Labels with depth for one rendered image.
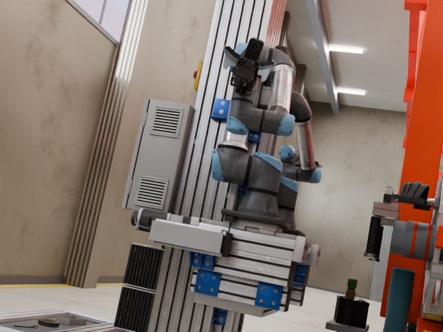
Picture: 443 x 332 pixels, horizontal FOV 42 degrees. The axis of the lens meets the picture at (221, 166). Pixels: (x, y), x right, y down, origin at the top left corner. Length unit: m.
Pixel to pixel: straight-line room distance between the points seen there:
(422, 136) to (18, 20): 3.55
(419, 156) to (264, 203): 0.99
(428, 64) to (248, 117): 1.28
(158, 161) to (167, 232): 0.43
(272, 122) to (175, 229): 0.51
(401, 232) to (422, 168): 0.63
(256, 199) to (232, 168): 0.14
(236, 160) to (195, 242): 0.34
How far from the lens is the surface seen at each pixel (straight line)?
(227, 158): 2.13
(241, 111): 1.91
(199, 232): 2.02
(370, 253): 2.15
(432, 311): 2.21
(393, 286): 2.42
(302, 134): 2.78
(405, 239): 2.27
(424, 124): 2.89
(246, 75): 1.77
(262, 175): 2.13
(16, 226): 5.60
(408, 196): 2.14
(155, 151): 2.41
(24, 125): 5.45
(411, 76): 8.30
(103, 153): 6.47
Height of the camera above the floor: 0.68
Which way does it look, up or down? 8 degrees up
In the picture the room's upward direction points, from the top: 11 degrees clockwise
